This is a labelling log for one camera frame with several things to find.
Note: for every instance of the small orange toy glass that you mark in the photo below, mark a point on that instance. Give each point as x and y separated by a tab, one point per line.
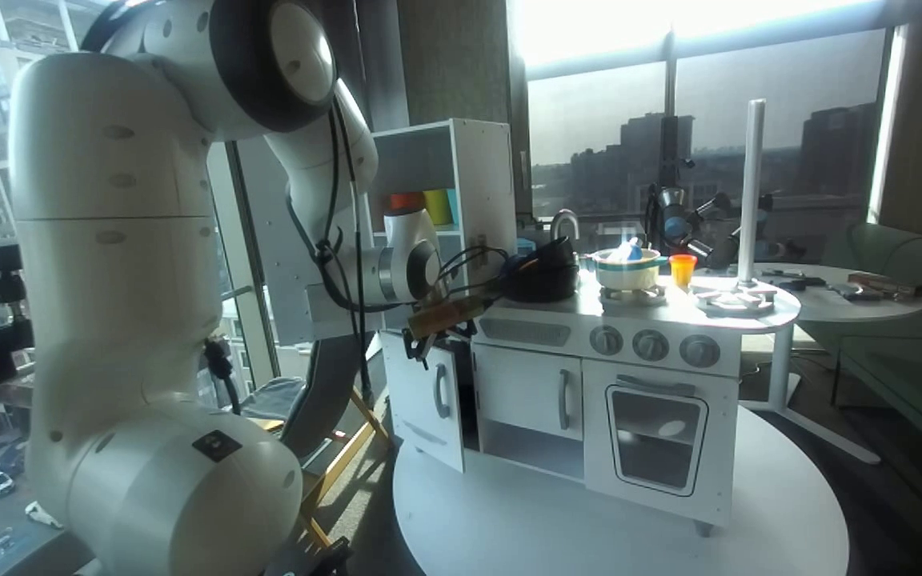
682	270

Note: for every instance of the yellow wooden frame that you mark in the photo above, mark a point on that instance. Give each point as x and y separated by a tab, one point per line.
344	468

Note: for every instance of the white bowl with blue item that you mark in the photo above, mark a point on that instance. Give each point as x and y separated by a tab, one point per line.
625	274

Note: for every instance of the black camera on tripod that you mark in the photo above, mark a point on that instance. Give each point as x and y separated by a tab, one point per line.
673	218

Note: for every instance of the white toy kitchen cabinet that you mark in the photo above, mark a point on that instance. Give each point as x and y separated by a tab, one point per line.
642	341

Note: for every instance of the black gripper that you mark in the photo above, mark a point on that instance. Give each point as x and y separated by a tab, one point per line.
445	333

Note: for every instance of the white windowed oven door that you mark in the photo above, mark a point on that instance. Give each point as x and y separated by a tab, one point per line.
658	435

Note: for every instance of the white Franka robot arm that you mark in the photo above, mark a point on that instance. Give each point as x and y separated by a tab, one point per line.
109	265

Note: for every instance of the white toy faucet pole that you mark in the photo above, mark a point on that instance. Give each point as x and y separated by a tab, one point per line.
752	194

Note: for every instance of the orange toy cup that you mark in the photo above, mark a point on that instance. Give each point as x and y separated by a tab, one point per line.
402	201

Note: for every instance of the round white side table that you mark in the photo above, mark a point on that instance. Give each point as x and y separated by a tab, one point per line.
855	308

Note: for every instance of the green sofa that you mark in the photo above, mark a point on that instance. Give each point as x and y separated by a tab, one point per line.
910	354

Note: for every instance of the grey toy sink basin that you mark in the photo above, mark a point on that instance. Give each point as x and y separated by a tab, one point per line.
738	300

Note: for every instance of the short white fridge door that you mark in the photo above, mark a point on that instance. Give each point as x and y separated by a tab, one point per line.
419	420

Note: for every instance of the yellow toy cup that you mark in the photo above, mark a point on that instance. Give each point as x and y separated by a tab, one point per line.
437	209

